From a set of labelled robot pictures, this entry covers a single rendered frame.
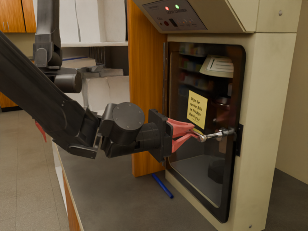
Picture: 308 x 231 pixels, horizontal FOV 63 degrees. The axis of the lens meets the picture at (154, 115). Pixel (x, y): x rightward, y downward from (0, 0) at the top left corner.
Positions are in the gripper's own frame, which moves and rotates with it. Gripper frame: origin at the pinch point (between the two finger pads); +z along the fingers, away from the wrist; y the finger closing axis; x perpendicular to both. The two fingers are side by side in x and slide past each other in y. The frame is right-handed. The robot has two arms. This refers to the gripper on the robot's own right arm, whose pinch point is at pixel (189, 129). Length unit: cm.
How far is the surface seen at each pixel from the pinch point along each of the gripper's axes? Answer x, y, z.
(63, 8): 132, 27, -8
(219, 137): -6.1, 0.1, 3.6
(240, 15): -9.2, 24.4, 1.2
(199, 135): -4.9, 0.9, -1.0
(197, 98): 3.7, 5.9, 4.0
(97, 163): 40, -29, -12
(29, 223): 136, -130, -45
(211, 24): -1.9, 22.8, 1.2
